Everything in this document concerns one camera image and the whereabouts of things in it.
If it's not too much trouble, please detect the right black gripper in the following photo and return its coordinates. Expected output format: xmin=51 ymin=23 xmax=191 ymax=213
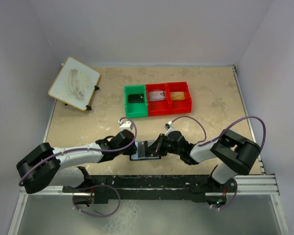
xmin=146 ymin=133 xmax=182 ymax=156

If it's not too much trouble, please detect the black card holder wallet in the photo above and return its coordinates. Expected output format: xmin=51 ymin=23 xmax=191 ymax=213
xmin=129 ymin=140 xmax=168 ymax=161

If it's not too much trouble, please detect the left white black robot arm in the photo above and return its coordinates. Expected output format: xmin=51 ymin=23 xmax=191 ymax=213
xmin=16 ymin=130 xmax=137 ymax=194

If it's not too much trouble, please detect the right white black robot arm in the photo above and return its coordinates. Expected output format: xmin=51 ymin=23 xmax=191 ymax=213
xmin=145 ymin=130 xmax=261 ymax=191

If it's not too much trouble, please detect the black card in green bin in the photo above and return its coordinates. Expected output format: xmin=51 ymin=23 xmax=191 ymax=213
xmin=127 ymin=94 xmax=145 ymax=103

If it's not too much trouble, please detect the silver card in red bin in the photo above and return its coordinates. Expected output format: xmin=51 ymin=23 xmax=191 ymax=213
xmin=148 ymin=91 xmax=166 ymax=102

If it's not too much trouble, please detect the orange card in red bin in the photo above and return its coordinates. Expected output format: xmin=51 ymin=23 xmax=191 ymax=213
xmin=170 ymin=92 xmax=185 ymax=101

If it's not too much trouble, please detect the green plastic bin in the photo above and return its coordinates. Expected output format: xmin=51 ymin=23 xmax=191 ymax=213
xmin=124 ymin=85 xmax=148 ymax=118

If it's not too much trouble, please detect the middle red plastic bin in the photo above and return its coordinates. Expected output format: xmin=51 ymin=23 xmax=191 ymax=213
xmin=146 ymin=83 xmax=171 ymax=117

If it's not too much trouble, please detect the red plastic bin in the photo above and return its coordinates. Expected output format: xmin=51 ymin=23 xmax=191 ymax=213
xmin=146 ymin=83 xmax=171 ymax=117
xmin=166 ymin=82 xmax=192 ymax=115

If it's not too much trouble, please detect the right red plastic bin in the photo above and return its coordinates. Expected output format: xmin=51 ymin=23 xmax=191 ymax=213
xmin=166 ymin=82 xmax=192 ymax=115

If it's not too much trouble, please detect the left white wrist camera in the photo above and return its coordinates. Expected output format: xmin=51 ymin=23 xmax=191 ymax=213
xmin=118 ymin=118 xmax=134 ymax=132

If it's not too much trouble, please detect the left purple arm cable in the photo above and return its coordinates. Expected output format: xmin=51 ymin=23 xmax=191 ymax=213
xmin=18 ymin=117 xmax=137 ymax=187

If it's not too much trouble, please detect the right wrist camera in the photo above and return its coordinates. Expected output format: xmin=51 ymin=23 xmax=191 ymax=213
xmin=165 ymin=121 xmax=174 ymax=136

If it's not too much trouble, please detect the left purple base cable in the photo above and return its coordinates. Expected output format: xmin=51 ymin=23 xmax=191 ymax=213
xmin=72 ymin=184 xmax=122 ymax=218

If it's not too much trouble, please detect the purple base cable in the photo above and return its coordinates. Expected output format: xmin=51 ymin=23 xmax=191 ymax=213
xmin=209 ymin=181 xmax=239 ymax=211
xmin=72 ymin=184 xmax=122 ymax=218

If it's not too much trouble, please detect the small whiteboard with wooden frame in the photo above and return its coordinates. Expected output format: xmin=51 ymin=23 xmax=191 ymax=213
xmin=48 ymin=56 xmax=100 ymax=111

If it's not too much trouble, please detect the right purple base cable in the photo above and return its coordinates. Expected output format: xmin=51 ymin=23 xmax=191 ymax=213
xmin=209 ymin=181 xmax=239 ymax=211

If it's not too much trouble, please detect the aluminium frame rail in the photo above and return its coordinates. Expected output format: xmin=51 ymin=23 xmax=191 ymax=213
xmin=19 ymin=172 xmax=280 ymax=196

